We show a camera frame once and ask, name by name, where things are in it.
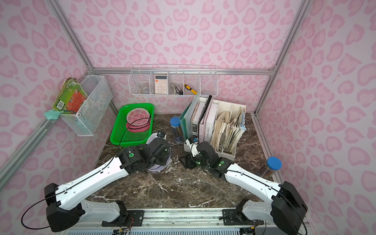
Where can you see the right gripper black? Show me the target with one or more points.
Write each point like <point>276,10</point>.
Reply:
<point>190,158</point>

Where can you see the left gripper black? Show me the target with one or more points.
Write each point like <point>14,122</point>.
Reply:
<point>161,146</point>

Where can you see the purple mesh laundry bag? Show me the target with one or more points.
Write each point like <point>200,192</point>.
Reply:
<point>156,167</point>

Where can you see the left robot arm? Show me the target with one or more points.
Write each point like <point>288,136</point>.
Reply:
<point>67,204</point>

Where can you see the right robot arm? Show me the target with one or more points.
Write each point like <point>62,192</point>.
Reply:
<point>282,204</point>

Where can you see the pink mesh laundry bag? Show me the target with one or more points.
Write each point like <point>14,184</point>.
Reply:
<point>138,120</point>

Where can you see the beige paper stack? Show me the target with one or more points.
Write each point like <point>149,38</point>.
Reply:
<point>219,133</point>

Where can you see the pink white book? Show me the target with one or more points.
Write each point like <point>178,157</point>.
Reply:
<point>207,123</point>

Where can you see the blue lid pencil jar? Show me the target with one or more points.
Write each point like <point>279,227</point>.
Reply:
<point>177,130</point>

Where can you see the white file organizer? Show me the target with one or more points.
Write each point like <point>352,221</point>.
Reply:
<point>235,129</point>

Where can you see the green plastic basket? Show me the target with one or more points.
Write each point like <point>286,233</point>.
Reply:
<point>121,136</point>

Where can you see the green folder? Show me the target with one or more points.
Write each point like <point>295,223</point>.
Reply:
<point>187,115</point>

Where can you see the black binder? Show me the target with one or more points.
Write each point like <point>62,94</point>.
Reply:
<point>201,119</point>

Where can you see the clear tape roll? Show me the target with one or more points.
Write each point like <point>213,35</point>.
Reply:
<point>145,90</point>

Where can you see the black binder clip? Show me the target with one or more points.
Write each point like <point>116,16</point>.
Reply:
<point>177,90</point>

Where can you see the blue lid jar right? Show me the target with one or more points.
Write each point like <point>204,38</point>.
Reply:
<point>271,165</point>

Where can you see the white calculator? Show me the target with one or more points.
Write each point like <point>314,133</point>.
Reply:
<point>161,84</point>

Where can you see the yellow black utility knife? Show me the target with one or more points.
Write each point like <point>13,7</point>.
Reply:
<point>190,89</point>

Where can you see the green red booklet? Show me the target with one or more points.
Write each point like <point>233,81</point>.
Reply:
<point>70,98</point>

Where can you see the mint green star hook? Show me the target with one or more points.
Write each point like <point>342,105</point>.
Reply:
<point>52,114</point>

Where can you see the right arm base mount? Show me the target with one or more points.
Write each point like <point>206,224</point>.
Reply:
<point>237,217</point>

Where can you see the white mesh wall basket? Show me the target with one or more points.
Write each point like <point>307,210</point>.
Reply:
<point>85,121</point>

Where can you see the white wire wall shelf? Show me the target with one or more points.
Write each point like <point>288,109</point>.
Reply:
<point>203,80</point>

